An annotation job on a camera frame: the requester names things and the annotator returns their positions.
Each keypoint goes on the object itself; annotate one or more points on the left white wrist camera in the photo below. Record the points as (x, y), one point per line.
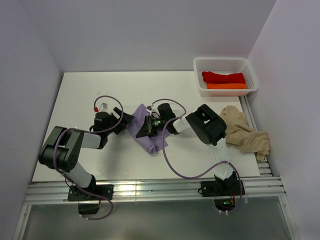
(102, 108)

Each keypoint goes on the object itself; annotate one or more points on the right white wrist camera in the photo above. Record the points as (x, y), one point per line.
(150, 108)

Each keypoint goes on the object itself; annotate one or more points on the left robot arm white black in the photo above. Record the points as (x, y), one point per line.
(62, 148)

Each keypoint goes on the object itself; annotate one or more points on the rolled orange t shirt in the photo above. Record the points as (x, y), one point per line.
(226, 86)

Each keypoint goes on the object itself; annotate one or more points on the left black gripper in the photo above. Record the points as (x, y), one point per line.
(122, 122)

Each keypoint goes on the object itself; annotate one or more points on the rolled red t shirt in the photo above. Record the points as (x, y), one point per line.
(215, 78)

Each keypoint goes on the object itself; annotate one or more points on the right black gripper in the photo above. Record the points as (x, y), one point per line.
(147, 129)

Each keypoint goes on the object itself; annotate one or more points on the white plastic basket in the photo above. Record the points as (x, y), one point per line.
(224, 65)

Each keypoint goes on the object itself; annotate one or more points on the aluminium frame rails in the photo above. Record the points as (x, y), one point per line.
(150, 202)

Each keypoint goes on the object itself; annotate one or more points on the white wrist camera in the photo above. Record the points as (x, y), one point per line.
(150, 108)
(102, 108)

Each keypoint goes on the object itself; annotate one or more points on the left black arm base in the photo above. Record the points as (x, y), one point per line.
(89, 199)

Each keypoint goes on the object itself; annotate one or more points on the lilac t shirt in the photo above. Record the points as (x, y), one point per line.
(152, 145)

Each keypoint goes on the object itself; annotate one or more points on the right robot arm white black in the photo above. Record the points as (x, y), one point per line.
(207, 125)

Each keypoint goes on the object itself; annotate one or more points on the beige t shirt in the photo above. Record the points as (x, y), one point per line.
(240, 134)

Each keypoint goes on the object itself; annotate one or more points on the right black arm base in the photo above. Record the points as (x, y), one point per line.
(220, 189)

